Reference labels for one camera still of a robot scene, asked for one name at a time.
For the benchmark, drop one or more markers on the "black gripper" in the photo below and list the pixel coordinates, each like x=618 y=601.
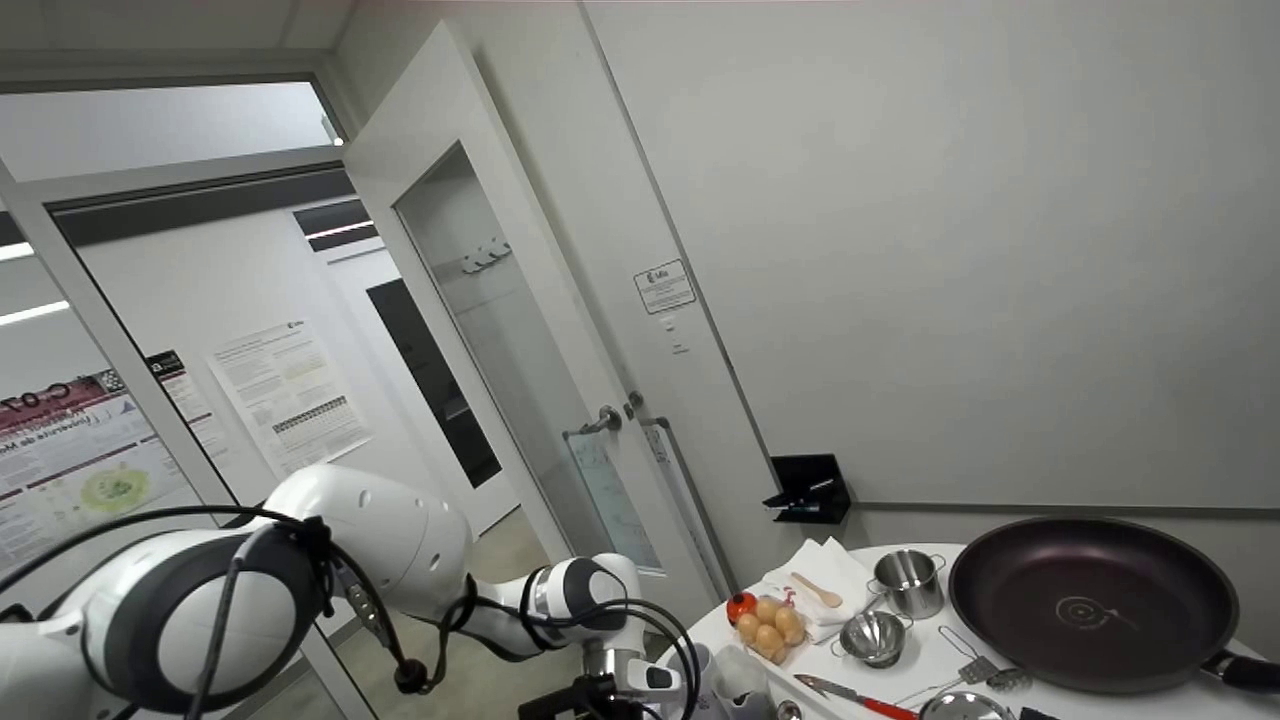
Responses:
x=574 y=700

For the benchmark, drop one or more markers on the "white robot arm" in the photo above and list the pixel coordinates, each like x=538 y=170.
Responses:
x=375 y=532

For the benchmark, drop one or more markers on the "wooden utensil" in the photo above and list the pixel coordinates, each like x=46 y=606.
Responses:
x=812 y=589

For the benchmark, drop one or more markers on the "white paper napkins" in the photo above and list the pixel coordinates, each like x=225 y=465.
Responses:
x=834 y=561

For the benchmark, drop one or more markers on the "small steel bowl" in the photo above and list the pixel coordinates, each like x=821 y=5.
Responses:
x=872 y=636

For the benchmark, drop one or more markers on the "small steel cup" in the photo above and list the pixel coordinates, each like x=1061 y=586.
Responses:
x=908 y=586

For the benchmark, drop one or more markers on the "white text poster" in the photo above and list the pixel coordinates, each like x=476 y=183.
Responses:
x=284 y=394

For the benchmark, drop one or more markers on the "small white notice sign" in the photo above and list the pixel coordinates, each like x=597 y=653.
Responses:
x=666 y=289

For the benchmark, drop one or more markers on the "black frying pan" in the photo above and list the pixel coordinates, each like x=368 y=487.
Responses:
x=1094 y=601

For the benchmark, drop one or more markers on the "red and green poster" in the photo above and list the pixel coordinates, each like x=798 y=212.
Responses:
x=81 y=465

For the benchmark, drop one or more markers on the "white door with window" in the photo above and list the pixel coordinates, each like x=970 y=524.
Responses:
x=443 y=127

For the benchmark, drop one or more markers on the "black wall bracket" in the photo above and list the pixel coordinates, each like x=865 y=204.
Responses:
x=812 y=491

